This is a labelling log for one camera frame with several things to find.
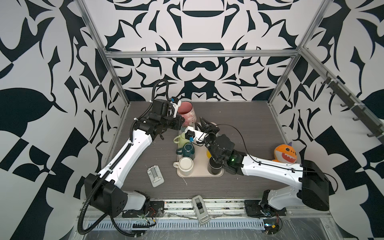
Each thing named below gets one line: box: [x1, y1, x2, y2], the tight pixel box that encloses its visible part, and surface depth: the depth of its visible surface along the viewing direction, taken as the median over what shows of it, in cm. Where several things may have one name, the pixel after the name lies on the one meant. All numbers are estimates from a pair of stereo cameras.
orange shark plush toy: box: [272, 141, 298, 164], surface depth 87 cm
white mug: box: [173, 156, 194, 177], surface depth 83 cm
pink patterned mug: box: [177, 100, 197, 127], surface depth 79 cm
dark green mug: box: [176, 142, 196, 160], surface depth 86 cm
